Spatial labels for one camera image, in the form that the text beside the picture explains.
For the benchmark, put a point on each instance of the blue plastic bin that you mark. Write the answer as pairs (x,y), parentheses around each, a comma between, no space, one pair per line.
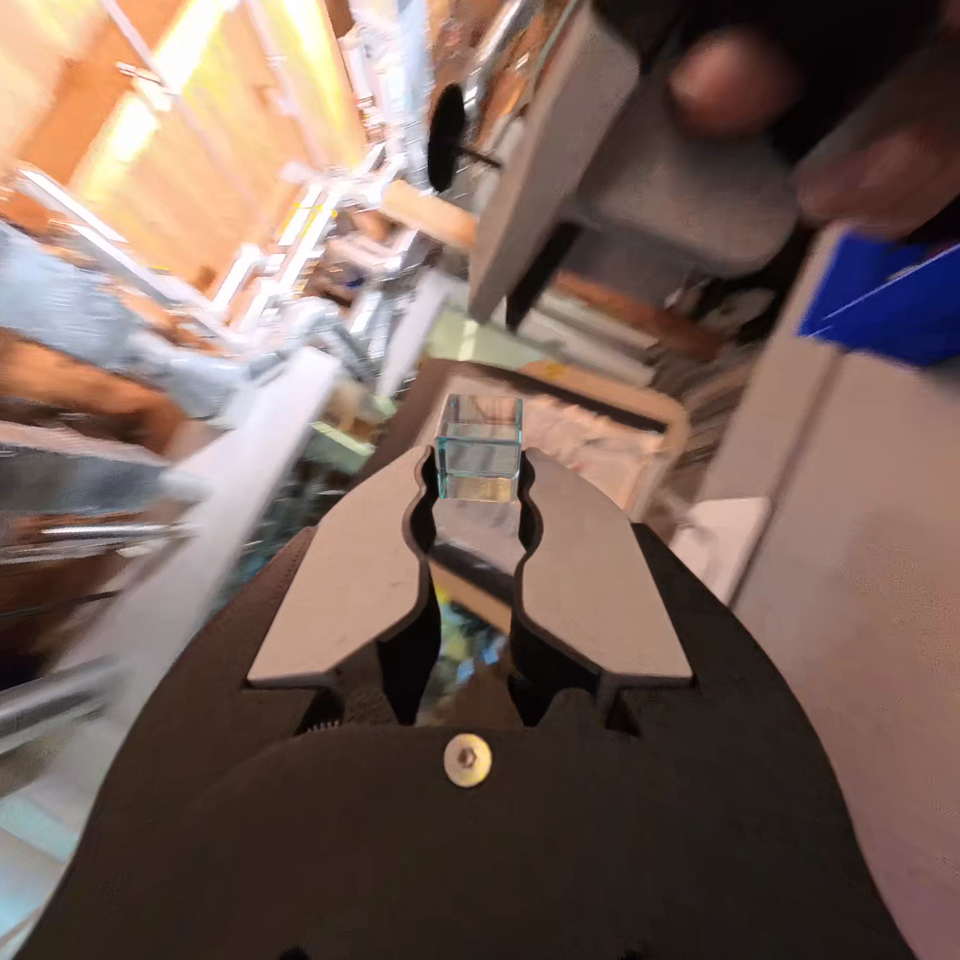
(900,315)

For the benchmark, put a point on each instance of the wooden pillar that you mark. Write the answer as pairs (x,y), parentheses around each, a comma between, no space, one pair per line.
(435,214)

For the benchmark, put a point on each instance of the white tablet stand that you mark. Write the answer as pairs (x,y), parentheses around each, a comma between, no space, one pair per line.
(727,540)

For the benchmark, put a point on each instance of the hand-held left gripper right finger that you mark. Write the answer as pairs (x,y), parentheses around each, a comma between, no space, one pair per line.
(600,592)

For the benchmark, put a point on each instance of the black floor lamp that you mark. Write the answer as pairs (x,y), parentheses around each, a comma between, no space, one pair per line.
(446,139)

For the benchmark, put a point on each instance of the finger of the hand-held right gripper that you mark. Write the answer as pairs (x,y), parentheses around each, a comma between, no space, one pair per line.
(540,165)

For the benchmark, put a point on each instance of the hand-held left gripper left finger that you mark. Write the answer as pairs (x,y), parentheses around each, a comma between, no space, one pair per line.
(345,592)

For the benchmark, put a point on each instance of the person's right hand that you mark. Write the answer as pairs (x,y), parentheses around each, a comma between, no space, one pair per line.
(731,79)

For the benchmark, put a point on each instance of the framed instruction sheet stand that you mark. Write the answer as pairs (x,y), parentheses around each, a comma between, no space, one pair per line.
(465,559)

